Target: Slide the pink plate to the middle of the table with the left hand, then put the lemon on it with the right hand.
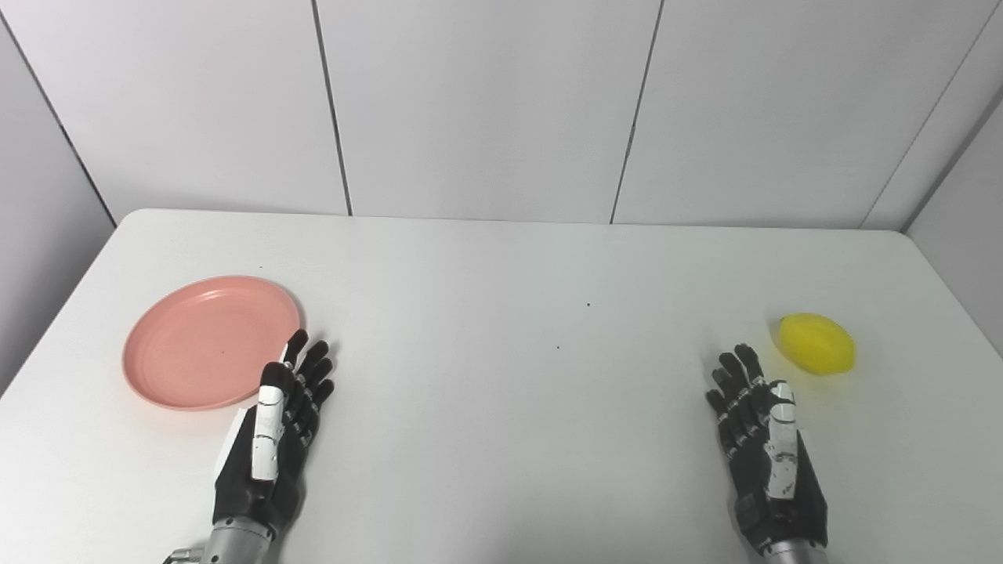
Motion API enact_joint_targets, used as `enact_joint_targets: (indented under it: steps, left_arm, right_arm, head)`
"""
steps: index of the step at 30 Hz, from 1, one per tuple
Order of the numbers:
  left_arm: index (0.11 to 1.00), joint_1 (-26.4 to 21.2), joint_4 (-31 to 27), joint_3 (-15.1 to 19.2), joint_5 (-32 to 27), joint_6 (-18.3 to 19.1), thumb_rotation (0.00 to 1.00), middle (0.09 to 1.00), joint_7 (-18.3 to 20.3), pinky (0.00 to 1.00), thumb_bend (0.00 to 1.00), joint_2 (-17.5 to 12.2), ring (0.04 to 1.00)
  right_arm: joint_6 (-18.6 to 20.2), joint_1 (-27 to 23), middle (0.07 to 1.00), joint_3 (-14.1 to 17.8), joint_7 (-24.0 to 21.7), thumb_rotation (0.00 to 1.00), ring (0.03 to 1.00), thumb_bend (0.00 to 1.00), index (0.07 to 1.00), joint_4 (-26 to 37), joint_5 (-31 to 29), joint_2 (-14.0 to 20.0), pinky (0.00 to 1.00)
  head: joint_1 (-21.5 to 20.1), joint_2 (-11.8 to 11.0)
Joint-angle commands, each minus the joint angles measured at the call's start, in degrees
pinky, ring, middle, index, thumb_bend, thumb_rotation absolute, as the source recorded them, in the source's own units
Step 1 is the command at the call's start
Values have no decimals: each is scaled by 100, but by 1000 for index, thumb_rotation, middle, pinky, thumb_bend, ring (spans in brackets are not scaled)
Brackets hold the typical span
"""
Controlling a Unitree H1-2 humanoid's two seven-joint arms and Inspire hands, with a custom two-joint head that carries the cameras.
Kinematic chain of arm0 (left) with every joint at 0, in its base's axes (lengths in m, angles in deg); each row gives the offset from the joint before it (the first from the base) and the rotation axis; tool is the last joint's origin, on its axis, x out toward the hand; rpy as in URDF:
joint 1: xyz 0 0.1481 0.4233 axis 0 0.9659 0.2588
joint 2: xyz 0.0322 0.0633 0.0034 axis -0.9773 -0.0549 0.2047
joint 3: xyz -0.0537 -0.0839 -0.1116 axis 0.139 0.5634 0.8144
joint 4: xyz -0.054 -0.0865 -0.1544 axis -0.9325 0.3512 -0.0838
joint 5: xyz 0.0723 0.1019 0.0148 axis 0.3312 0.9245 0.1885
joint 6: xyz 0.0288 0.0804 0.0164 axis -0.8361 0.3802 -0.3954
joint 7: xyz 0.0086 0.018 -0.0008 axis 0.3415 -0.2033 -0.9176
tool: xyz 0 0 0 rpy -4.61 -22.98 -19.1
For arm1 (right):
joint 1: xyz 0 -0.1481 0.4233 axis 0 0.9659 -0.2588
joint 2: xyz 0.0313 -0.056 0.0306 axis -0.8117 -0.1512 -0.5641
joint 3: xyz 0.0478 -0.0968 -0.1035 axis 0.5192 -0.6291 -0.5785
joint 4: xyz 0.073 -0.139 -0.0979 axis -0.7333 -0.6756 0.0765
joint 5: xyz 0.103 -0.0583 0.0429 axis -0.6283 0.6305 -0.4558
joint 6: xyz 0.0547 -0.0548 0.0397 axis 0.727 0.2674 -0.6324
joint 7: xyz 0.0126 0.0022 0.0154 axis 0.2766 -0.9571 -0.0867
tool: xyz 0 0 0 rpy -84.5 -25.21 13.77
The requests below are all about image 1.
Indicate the pink round plate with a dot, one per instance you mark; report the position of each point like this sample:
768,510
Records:
204,345

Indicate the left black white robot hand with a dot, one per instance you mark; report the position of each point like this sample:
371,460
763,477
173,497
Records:
266,439

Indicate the yellow lemon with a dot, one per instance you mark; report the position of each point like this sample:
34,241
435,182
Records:
815,343

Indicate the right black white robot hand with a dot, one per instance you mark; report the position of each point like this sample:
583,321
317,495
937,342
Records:
772,462

